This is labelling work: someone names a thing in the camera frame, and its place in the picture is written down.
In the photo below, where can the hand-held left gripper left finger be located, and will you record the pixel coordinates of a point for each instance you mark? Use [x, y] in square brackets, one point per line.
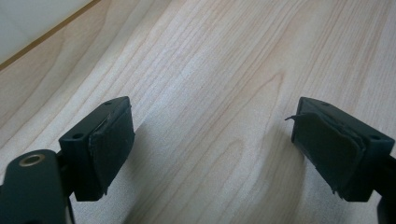
[99, 149]

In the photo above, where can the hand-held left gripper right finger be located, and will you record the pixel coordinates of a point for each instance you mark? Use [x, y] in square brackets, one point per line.
[336, 149]

